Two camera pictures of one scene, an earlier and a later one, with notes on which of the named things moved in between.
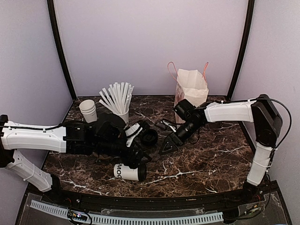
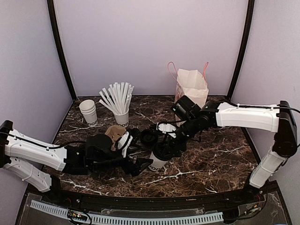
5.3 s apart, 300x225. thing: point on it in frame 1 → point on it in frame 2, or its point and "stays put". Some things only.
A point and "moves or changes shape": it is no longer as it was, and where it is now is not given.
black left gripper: [127, 160] → [136, 169]
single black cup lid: [142, 172] → [162, 151]
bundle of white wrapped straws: [117, 97] stays put
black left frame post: [51, 7] stays put
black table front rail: [252, 193] stays put
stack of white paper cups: [88, 108] stays put
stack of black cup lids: [149, 138] stays put
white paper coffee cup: [121, 171] moves or changes shape
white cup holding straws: [125, 117] stays put
